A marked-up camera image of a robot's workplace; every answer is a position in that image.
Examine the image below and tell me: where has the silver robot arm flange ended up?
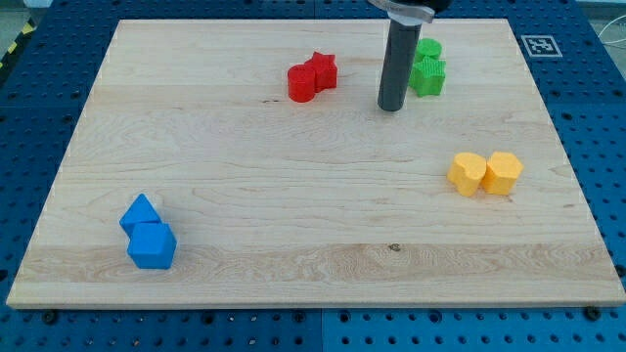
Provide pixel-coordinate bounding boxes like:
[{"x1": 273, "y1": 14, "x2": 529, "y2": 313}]
[{"x1": 368, "y1": 0, "x2": 452, "y2": 26}]

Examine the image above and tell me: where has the yellow hexagon block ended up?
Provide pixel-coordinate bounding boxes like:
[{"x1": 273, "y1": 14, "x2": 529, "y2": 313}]
[{"x1": 481, "y1": 152, "x2": 524, "y2": 196}]

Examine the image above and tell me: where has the light wooden board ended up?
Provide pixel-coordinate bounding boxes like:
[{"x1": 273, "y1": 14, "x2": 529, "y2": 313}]
[{"x1": 7, "y1": 19, "x2": 625, "y2": 309}]

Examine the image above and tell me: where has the red cylinder block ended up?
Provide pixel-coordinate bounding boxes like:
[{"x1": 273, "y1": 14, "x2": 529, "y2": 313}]
[{"x1": 288, "y1": 64, "x2": 316, "y2": 103}]

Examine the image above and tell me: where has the red star block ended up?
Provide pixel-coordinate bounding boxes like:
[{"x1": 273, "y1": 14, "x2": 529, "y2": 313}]
[{"x1": 304, "y1": 52, "x2": 338, "y2": 93}]

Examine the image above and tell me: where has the green star block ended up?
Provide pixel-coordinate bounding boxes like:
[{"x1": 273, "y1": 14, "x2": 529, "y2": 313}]
[{"x1": 409, "y1": 57, "x2": 446, "y2": 97}]

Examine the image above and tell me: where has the yellow heart block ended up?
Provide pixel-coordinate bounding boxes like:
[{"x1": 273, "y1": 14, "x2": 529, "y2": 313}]
[{"x1": 446, "y1": 152, "x2": 487, "y2": 197}]

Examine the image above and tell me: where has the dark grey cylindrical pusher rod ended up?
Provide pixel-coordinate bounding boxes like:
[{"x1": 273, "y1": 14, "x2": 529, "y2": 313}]
[{"x1": 378, "y1": 20, "x2": 422, "y2": 111}]

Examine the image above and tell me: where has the green cylinder block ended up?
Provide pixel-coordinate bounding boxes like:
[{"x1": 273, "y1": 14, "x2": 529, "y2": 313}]
[{"x1": 414, "y1": 38, "x2": 442, "y2": 63}]

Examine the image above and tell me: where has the blue triangle block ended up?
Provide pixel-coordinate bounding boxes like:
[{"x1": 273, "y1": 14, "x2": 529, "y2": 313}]
[{"x1": 118, "y1": 194, "x2": 161, "y2": 238}]

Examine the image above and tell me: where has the blue pentagon block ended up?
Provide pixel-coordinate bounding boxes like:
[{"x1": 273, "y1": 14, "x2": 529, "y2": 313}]
[{"x1": 127, "y1": 223, "x2": 177, "y2": 270}]

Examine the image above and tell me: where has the white fiducial marker tag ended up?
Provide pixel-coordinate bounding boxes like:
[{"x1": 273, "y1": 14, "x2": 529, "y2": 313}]
[{"x1": 520, "y1": 34, "x2": 562, "y2": 58}]

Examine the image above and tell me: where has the yellow black hazard tape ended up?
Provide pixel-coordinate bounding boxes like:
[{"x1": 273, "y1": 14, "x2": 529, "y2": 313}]
[{"x1": 1, "y1": 19, "x2": 37, "y2": 70}]

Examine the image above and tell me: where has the white cable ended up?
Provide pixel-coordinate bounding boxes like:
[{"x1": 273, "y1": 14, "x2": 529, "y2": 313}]
[{"x1": 597, "y1": 14, "x2": 626, "y2": 50}]

